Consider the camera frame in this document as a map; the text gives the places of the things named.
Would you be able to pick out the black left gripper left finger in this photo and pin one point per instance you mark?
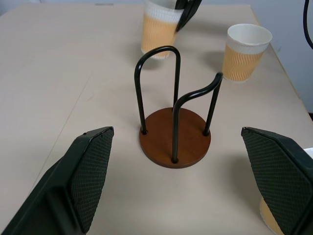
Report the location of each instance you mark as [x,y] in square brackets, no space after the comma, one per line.
[73,181]

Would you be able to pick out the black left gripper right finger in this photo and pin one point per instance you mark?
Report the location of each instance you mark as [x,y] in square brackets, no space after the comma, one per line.
[281,176]

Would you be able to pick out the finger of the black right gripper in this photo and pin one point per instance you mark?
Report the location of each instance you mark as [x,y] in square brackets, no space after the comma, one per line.
[187,12]

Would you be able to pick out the orange white paper cup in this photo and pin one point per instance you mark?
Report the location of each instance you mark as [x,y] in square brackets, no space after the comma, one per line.
[242,52]
[156,29]
[267,216]

